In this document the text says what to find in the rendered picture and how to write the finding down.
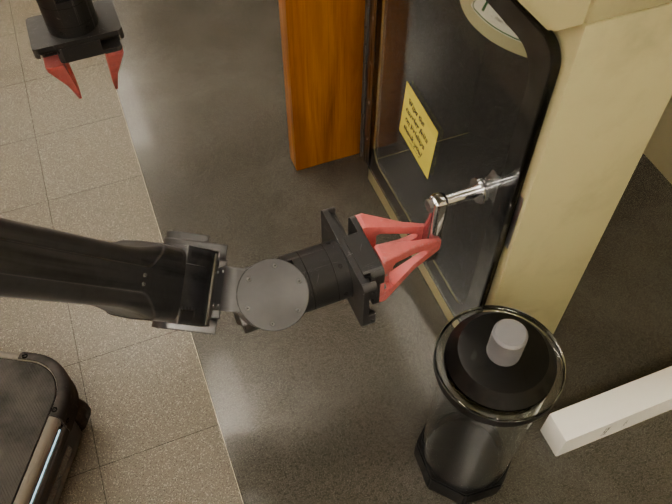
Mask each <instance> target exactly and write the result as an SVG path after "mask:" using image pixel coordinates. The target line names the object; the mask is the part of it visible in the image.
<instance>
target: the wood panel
mask: <svg viewBox="0 0 672 504"><path fill-rule="evenodd" d="M278 1H279V15H280V28H281V42H282V55H283V68H284V82H285V95H286V109H287V122H288V136H289V149H290V158H291V160H292V162H293V164H294V166H295V168H296V170H297V171H298V170H301V169H305V168H308V167H312V166H315V165H319V164H322V163H326V162H330V161H333V160H337V159H340V158H344V157H347V156H351V155H354V154H358V153H359V148H360V121H361V95H362V68H363V42H364V15H365V0H278Z"/></svg>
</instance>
